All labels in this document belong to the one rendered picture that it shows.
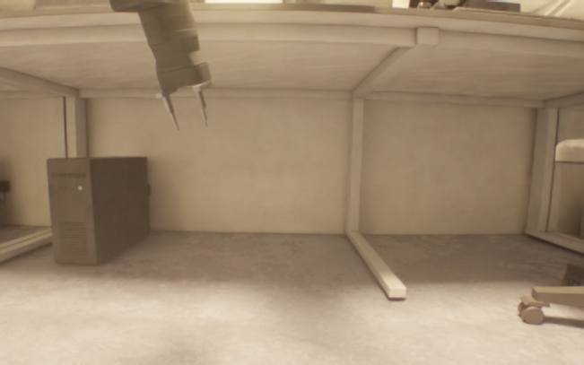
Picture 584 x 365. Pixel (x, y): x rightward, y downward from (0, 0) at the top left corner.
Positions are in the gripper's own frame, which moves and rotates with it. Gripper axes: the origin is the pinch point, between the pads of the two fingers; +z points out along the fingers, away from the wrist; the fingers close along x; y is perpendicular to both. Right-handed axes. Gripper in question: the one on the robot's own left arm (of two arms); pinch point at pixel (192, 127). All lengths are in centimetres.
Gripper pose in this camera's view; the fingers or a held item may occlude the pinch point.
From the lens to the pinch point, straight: 49.8
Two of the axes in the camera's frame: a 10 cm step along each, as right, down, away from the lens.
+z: 1.6, 8.7, 4.7
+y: 1.3, -4.9, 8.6
